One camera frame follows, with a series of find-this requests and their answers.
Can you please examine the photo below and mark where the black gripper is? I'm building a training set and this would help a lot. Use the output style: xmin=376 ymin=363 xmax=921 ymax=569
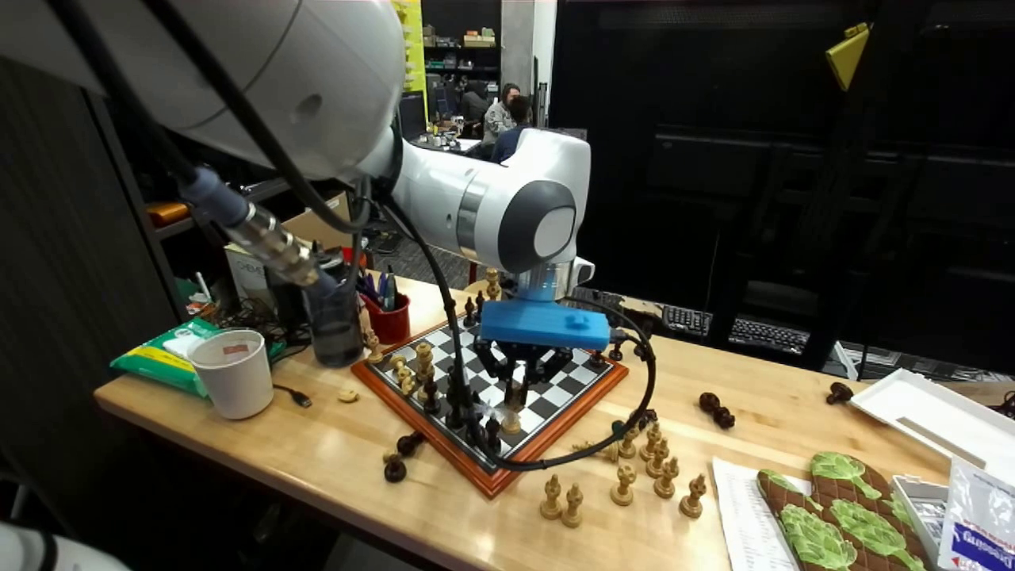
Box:
xmin=474 ymin=343 xmax=576 ymax=401

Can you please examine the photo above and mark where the tall dark chess piece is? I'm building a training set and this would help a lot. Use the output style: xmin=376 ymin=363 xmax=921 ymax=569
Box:
xmin=445 ymin=352 xmax=474 ymax=433

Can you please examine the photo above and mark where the red pen cup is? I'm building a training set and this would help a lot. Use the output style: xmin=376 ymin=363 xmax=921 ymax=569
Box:
xmin=363 ymin=292 xmax=416 ymax=347

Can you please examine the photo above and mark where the dark transparent bottle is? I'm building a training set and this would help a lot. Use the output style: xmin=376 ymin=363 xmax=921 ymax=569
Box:
xmin=303 ymin=262 xmax=365 ymax=371

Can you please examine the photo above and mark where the white paper sheet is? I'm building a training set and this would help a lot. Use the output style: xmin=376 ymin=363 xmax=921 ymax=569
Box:
xmin=709 ymin=455 xmax=807 ymax=571

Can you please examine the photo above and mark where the white Chemex box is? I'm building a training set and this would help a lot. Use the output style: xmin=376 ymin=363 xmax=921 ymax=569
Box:
xmin=224 ymin=240 xmax=273 ymax=315

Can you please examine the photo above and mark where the green and brown mat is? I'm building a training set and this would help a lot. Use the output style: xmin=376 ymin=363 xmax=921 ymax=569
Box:
xmin=754 ymin=451 xmax=934 ymax=571

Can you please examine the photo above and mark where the green wipes package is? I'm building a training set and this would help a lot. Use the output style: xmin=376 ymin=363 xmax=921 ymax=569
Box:
xmin=108 ymin=315 xmax=233 ymax=401

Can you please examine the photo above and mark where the small orange object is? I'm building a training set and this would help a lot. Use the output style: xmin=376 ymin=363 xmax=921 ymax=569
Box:
xmin=146 ymin=201 xmax=193 ymax=229

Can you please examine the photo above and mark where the white tray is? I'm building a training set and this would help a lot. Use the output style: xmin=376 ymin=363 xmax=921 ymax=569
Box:
xmin=851 ymin=365 xmax=1015 ymax=478

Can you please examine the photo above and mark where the clear plastic container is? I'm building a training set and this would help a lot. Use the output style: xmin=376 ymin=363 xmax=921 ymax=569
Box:
xmin=889 ymin=474 xmax=954 ymax=547

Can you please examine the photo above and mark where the yellow triangular flag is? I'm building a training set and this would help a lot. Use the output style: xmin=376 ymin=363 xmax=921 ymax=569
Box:
xmin=825 ymin=18 xmax=877 ymax=92

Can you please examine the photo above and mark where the white packet with blue print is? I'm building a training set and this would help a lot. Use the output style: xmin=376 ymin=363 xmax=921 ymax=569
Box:
xmin=935 ymin=458 xmax=1015 ymax=571

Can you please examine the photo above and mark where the chess board with orange frame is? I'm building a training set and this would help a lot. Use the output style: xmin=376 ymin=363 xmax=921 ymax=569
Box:
xmin=348 ymin=284 xmax=634 ymax=501

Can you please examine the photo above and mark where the black looping cable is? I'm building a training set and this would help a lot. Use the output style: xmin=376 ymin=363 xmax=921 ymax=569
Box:
xmin=368 ymin=194 xmax=661 ymax=474

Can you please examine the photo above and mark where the small black plug cable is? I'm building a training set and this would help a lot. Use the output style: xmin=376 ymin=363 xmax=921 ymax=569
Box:
xmin=270 ymin=381 xmax=319 ymax=413

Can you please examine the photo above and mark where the cable with metal connector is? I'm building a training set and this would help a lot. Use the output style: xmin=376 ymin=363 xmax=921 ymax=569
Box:
xmin=45 ymin=0 xmax=327 ymax=288

